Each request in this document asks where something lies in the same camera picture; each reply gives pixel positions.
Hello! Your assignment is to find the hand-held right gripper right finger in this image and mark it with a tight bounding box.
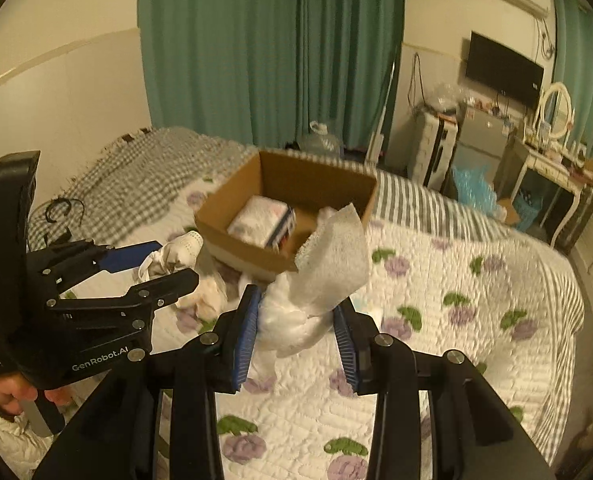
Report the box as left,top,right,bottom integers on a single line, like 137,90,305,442
332,297,559,480

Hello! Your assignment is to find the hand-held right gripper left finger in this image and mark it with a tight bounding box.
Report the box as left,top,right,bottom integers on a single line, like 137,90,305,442
34,284,264,480

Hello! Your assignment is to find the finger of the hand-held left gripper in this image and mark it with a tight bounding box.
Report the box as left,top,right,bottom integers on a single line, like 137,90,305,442
26,240,163,292
50,267,200,314

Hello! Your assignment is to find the white plastic bag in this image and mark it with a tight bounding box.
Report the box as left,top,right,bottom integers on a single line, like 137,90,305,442
254,275,338,377

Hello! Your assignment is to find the white foam sheet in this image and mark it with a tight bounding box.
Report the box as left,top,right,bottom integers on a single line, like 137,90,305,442
295,203,371,314

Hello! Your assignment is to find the brown cardboard box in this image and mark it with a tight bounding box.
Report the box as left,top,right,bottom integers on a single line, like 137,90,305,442
195,149,380,287

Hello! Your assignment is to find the person's left hand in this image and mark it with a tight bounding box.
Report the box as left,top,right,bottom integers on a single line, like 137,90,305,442
0,374,73,416

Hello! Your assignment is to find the white dotted cloth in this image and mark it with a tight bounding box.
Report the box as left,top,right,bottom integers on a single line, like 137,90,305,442
136,230,206,282

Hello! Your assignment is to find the cream crumpled cloth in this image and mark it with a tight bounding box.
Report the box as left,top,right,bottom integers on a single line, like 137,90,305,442
175,274,243,322

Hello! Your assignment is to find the grey checkered blanket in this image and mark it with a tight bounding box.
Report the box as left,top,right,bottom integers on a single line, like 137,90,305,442
29,127,258,252

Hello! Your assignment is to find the white wrapped packet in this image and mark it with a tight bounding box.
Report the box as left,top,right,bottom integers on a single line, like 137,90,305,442
226,196,297,251

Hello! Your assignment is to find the clear plastic water jug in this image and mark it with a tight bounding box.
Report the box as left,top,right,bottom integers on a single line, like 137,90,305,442
296,121,345,159

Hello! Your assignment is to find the blue plastic bag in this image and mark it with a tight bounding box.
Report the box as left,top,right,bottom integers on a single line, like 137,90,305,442
451,164,495,212

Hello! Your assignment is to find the white suitcase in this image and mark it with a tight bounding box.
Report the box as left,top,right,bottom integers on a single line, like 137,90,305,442
409,109,460,192

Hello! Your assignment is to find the white standing pole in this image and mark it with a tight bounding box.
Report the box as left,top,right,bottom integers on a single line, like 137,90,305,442
365,45,398,164

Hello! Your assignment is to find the blue plastic basket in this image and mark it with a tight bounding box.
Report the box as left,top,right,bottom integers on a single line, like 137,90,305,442
510,191,543,234

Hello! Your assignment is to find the wide green curtain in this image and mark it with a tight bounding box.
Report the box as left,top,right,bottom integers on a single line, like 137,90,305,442
137,0,407,162

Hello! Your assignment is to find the grey small fridge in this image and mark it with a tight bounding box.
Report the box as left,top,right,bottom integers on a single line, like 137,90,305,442
451,110,511,187

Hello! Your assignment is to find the dark suitcase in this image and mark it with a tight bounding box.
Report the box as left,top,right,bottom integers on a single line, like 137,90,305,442
555,184,593,257

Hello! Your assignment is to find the clear plastic bag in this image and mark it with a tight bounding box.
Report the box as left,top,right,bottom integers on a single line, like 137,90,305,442
425,82,470,117

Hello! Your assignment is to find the white dressing table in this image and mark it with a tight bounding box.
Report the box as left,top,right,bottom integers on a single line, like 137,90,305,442
512,135,593,247

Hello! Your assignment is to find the white oval vanity mirror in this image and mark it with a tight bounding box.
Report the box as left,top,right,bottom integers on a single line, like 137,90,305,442
533,82,576,142

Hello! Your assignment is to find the narrow green curtain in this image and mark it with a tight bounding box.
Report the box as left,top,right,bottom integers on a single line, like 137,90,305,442
551,0,593,162

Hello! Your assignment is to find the black cable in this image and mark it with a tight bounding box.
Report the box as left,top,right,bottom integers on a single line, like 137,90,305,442
43,198,88,224

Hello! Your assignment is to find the black wall television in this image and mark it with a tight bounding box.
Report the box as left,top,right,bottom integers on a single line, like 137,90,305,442
465,31,546,110

